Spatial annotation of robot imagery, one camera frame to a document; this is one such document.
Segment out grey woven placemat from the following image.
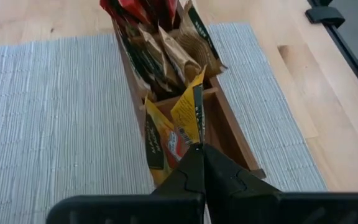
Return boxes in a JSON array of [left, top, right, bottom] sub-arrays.
[[0, 22, 328, 224]]

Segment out gold vanilla tea bag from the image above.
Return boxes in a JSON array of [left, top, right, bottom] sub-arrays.
[[157, 25, 202, 85], [175, 1, 229, 79], [113, 18, 155, 101], [136, 24, 171, 91]]

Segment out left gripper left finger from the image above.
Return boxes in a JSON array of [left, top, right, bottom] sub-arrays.
[[150, 143, 206, 197]]

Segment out red strawberry tea bag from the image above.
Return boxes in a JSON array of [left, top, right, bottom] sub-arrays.
[[149, 0, 180, 32], [99, 0, 152, 26]]

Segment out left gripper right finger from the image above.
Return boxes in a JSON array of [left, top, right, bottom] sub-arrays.
[[204, 144, 282, 197]]

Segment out wooden compartment tray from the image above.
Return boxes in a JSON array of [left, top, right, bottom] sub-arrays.
[[112, 9, 267, 188]]

